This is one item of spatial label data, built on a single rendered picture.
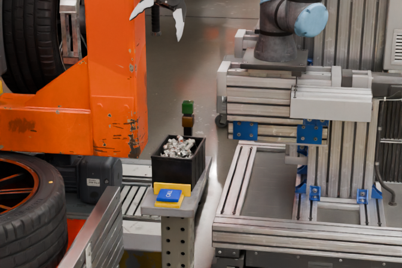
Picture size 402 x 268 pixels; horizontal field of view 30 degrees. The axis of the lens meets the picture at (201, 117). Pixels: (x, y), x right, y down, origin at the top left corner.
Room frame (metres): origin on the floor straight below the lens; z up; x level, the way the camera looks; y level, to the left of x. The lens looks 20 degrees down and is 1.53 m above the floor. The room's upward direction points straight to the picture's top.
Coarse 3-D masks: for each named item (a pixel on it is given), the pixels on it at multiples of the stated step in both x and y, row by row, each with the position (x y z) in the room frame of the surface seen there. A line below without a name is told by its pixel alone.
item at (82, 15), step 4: (80, 8) 2.96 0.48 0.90; (84, 8) 2.95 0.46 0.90; (80, 12) 2.94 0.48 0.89; (84, 12) 2.94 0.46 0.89; (80, 16) 2.94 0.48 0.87; (84, 16) 2.93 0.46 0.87; (80, 20) 2.93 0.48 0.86; (84, 20) 2.92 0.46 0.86; (80, 24) 2.93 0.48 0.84; (84, 24) 2.93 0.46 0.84; (80, 28) 2.94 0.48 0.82; (84, 28) 2.94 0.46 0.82; (84, 32) 2.96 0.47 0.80
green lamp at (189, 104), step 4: (184, 100) 2.52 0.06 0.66; (188, 100) 2.52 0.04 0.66; (192, 100) 2.52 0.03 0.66; (184, 104) 2.49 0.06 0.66; (188, 104) 2.49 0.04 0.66; (192, 104) 2.49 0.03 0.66; (184, 108) 2.49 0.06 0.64; (188, 108) 2.49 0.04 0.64; (192, 108) 2.49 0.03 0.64; (184, 112) 2.49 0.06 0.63; (188, 112) 2.49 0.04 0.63; (192, 112) 2.49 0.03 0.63
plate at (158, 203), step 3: (183, 195) 2.17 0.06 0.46; (180, 198) 2.15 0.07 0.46; (156, 201) 2.13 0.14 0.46; (159, 201) 2.13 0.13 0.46; (180, 201) 2.13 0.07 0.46; (156, 204) 2.11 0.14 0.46; (159, 204) 2.11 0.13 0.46; (162, 204) 2.11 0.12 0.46; (165, 204) 2.11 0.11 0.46; (168, 204) 2.11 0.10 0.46; (171, 204) 2.11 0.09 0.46; (174, 204) 2.11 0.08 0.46; (177, 204) 2.11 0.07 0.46; (180, 204) 2.11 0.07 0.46; (168, 207) 2.10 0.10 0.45; (171, 207) 2.10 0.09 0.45; (174, 207) 2.10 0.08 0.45; (177, 207) 2.10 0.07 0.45
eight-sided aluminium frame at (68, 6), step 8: (64, 0) 2.74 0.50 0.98; (72, 0) 2.73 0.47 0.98; (64, 8) 2.72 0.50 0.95; (72, 8) 2.72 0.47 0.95; (64, 16) 2.72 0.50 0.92; (72, 16) 2.72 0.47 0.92; (64, 24) 2.72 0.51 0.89; (72, 24) 2.72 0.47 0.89; (64, 32) 2.72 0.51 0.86; (72, 32) 2.72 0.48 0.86; (64, 40) 2.72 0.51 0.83; (80, 40) 2.75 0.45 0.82; (64, 48) 2.72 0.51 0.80; (80, 48) 2.75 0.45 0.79; (64, 56) 2.72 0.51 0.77; (72, 56) 2.72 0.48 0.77; (80, 56) 2.73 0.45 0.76; (64, 64) 2.73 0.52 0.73; (72, 64) 2.72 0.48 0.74
